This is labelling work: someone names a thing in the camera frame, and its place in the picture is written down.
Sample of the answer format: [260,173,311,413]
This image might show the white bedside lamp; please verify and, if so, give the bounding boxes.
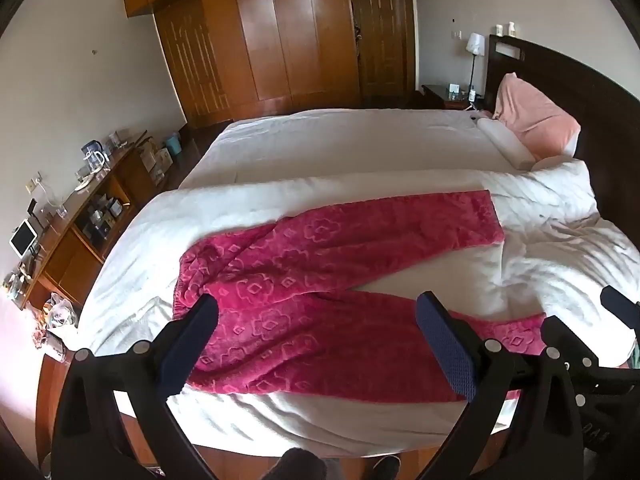
[465,32,487,98]

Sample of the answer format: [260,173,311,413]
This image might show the clear plastic bag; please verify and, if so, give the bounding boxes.
[44,294,79,332]

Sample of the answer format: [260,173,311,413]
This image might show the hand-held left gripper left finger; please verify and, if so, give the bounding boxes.
[52,292,220,480]

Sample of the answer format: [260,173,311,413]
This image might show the white bed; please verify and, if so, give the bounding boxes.
[65,107,640,458]

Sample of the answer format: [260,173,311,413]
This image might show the white tablet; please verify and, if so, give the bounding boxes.
[9,219,39,257]

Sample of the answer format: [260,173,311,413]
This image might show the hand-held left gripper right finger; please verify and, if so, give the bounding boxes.
[416,291,585,480]

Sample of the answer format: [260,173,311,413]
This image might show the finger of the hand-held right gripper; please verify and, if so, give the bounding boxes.
[540,314,602,377]
[600,285,640,323]

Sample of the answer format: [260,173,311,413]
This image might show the pink pillow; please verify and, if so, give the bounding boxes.
[492,72,582,161]

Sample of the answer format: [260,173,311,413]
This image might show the white duvet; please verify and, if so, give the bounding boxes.
[480,157,640,366]

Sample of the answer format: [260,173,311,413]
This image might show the cardboard box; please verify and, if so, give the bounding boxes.
[139,139,174,183]

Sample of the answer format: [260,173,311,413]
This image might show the wooden door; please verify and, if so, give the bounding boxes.
[346,0,418,102]

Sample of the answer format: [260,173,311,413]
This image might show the red fleece pants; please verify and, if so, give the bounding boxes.
[171,189,548,406]

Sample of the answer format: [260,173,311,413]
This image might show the wooden sideboard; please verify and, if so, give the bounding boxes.
[20,130,166,313]

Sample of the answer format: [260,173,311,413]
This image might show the dark wooden headboard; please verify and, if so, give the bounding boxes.
[487,34,640,256]

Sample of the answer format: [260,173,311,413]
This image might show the dark shoe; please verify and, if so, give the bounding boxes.
[359,454,402,480]
[264,448,329,480]

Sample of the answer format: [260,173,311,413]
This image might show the white pillow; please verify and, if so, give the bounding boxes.
[476,116,537,172]

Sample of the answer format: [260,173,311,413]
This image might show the wooden wardrobe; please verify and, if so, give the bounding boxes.
[121,0,362,131]

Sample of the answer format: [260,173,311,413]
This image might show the blue electric kettle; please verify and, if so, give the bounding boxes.
[81,139,109,174]

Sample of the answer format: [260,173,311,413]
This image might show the dark wooden nightstand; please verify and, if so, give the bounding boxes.
[421,83,476,111]

